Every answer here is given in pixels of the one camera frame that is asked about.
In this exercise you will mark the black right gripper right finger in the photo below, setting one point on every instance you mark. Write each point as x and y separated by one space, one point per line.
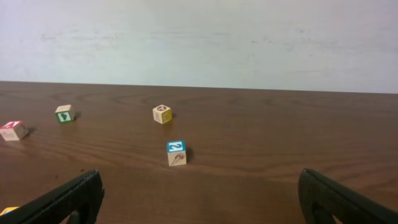
323 200

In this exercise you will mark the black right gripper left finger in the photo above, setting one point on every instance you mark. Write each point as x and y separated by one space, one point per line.
78 200

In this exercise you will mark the red letter A block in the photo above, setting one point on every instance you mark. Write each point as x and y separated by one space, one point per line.
14 131

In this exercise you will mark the blue number 2 block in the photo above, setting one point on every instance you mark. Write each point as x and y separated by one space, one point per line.
176 153

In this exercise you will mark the yellow wooden block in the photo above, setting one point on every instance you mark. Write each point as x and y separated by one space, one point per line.
7 210

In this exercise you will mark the green picture wooden block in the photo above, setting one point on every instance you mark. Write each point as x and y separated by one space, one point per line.
65 114

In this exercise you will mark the yellow-sided picture block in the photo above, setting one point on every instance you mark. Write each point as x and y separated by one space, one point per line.
162 114

